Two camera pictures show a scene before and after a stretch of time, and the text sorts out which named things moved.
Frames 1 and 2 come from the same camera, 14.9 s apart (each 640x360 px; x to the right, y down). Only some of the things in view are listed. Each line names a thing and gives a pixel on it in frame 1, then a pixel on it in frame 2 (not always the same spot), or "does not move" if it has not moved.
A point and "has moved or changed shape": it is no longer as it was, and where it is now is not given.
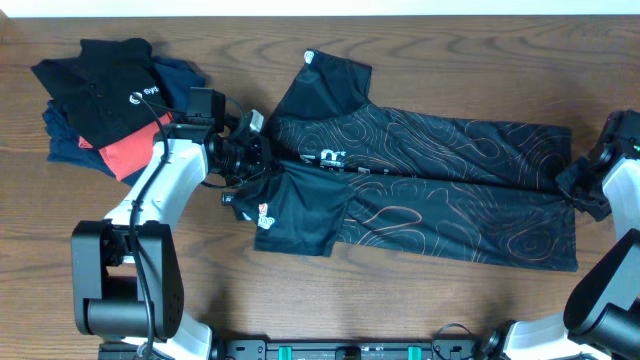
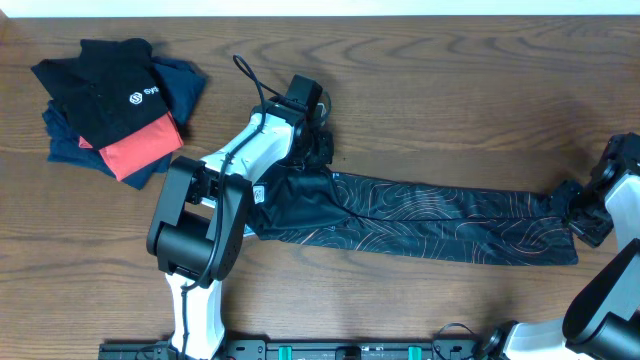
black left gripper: [262, 158] → [327, 144]
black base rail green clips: [260, 349] does not move
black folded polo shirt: [113, 91] does not move
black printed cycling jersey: [372, 182] has moved or changed shape
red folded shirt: [127, 157] does not move
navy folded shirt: [176, 78] does not move
